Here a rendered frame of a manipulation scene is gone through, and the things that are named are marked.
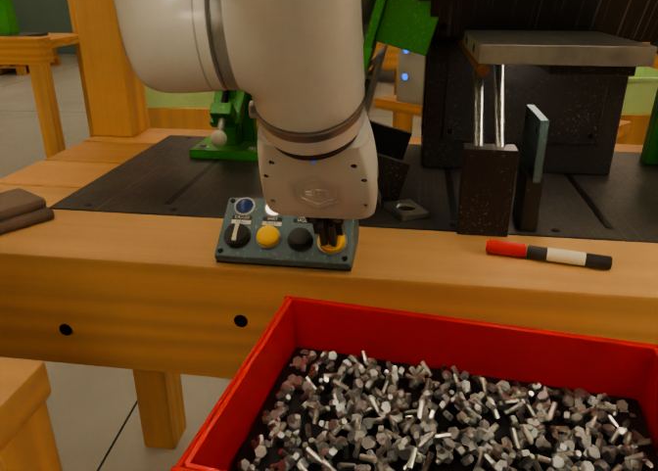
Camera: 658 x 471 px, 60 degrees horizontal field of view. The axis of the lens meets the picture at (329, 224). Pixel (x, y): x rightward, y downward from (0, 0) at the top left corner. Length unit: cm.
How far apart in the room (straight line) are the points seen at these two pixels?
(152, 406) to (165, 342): 96
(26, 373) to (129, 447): 119
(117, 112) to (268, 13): 99
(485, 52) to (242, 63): 29
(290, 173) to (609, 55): 32
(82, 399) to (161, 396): 42
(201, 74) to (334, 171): 14
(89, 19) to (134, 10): 93
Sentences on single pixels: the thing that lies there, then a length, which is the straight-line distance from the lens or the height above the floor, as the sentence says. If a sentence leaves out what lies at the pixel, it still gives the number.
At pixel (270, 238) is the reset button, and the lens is 61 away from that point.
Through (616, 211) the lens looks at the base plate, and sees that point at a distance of 86.
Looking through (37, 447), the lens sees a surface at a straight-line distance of 65.
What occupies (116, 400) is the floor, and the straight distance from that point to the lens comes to 195.
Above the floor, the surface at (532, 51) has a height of 112.
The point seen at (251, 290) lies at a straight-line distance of 63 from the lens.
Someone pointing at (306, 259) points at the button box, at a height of 91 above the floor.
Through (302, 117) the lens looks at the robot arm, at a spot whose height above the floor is 110.
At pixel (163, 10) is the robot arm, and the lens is 38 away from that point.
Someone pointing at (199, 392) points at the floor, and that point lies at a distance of 191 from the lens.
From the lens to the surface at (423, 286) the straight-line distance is 60.
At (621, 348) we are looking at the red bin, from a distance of 52.
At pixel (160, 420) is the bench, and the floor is 10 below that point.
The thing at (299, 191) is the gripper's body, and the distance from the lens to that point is 49.
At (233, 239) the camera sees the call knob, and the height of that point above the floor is 93.
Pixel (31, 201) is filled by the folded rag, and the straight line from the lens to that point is 82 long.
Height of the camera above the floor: 118
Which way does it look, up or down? 23 degrees down
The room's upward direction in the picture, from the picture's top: straight up
